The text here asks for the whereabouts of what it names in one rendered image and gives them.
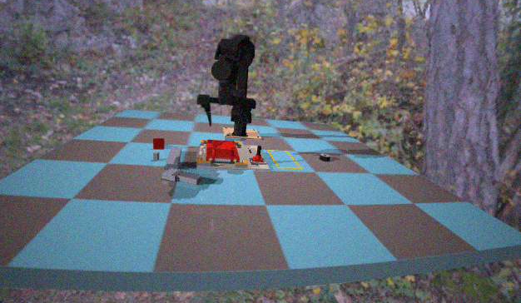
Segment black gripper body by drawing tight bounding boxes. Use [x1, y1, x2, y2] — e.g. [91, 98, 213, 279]
[197, 80, 256, 109]

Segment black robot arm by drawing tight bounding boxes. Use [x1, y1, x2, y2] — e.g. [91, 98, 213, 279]
[211, 34, 255, 137]

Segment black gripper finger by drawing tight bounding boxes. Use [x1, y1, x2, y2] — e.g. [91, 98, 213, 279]
[201, 106, 211, 126]
[237, 107, 251, 128]

